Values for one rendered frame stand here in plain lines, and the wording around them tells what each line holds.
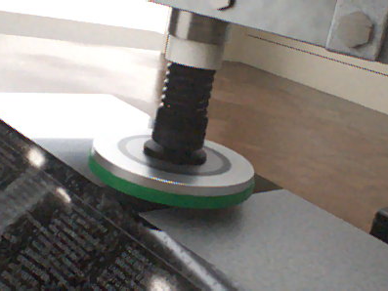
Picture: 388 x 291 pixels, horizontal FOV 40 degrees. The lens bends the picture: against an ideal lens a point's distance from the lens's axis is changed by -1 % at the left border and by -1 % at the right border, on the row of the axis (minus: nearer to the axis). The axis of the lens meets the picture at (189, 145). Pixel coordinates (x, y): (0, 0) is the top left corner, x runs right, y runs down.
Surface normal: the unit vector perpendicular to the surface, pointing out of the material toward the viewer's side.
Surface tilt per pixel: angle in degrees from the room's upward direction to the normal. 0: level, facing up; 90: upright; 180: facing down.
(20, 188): 45
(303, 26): 90
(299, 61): 90
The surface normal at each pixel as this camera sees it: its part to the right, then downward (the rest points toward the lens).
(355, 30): -0.47, 0.16
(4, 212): -0.36, -0.62
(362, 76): -0.81, 0.01
